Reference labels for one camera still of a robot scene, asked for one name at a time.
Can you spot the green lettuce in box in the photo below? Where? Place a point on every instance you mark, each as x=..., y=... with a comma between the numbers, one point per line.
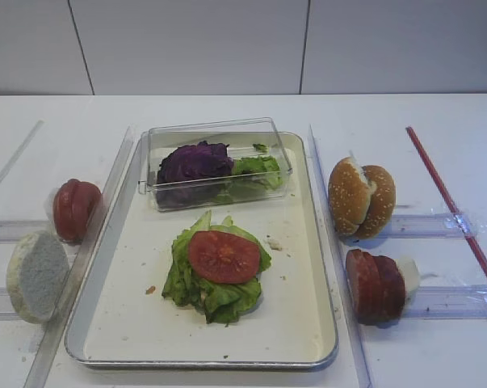
x=252, y=178

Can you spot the purple lettuce leaf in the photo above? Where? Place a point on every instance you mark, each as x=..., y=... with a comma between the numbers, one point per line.
x=191, y=162

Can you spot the clear plastic lettuce box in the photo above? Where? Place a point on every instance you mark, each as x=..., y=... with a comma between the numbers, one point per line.
x=244, y=138

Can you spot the tomato slice on lettuce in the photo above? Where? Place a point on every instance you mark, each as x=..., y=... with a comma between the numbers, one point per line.
x=222, y=257

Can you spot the green lettuce pile on tray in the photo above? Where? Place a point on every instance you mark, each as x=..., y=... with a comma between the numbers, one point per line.
x=220, y=303

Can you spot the sliced red meat patties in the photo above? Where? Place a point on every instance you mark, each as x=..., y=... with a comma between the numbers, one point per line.
x=377, y=287

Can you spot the upright tomato slices stack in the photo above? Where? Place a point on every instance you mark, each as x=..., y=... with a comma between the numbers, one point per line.
x=72, y=206

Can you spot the white bread slice upright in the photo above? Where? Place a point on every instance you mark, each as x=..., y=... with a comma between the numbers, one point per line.
x=35, y=275

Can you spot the sesame bun left half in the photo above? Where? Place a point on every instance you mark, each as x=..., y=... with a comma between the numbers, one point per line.
x=350, y=193

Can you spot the sesame bun half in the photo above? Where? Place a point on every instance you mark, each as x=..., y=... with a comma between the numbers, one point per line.
x=350, y=193
x=382, y=203

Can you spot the sesame bun right half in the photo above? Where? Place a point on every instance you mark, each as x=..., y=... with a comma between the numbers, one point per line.
x=382, y=203

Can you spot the white metal serving tray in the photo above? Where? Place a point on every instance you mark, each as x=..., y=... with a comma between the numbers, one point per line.
x=121, y=319

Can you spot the white pusher block right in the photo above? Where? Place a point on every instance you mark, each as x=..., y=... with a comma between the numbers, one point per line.
x=411, y=275

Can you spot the clear track upper right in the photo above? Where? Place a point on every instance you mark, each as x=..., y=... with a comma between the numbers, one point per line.
x=439, y=225

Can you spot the clear rod far left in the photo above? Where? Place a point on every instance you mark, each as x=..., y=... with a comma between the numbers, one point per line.
x=19, y=150

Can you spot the clear track lower right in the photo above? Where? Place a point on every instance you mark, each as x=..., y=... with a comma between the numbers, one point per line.
x=465, y=302

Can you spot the red plastic rod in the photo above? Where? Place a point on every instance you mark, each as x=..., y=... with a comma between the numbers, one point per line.
x=445, y=194

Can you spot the clear track upper left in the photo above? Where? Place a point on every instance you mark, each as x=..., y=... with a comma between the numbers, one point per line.
x=12, y=231

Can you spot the clear right divider rail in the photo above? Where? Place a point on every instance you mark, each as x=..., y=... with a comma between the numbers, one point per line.
x=362, y=370

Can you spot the clear divider rail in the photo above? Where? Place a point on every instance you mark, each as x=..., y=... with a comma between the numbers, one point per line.
x=362, y=370
x=54, y=330

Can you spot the clear left divider rail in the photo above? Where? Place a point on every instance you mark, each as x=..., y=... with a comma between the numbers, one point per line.
x=54, y=330

